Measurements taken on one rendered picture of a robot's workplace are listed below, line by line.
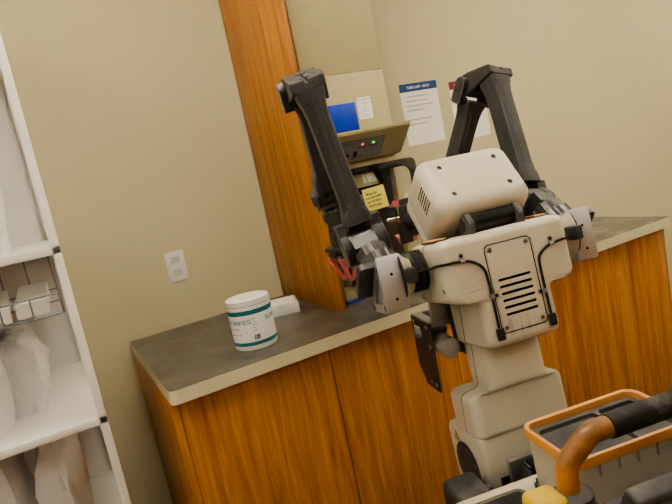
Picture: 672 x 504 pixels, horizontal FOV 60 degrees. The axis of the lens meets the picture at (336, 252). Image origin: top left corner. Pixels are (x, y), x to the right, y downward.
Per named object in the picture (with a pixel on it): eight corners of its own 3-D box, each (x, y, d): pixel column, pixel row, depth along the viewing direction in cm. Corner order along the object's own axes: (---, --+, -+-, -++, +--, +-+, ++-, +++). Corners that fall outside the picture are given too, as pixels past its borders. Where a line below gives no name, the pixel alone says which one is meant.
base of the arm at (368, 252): (359, 270, 114) (415, 256, 116) (345, 243, 119) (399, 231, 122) (358, 299, 120) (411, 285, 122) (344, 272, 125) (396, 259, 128)
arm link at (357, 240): (358, 254, 120) (381, 245, 121) (341, 223, 127) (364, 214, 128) (364, 281, 127) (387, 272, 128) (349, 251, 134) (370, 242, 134)
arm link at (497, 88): (482, 49, 146) (513, 55, 150) (451, 81, 157) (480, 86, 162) (529, 211, 131) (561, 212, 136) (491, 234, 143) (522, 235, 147)
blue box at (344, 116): (320, 138, 195) (315, 111, 194) (346, 133, 200) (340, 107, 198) (333, 134, 186) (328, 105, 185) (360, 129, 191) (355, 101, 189)
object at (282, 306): (253, 314, 212) (251, 304, 211) (296, 304, 214) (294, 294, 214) (255, 322, 200) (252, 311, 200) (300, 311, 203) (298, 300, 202)
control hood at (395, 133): (319, 168, 196) (313, 139, 195) (397, 152, 210) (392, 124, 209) (334, 166, 186) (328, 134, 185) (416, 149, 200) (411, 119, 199)
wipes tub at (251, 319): (230, 346, 177) (219, 299, 175) (269, 333, 183) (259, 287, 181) (243, 355, 166) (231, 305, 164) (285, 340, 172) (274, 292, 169)
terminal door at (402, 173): (347, 287, 203) (324, 173, 197) (435, 272, 199) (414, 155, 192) (347, 287, 202) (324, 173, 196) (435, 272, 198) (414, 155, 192)
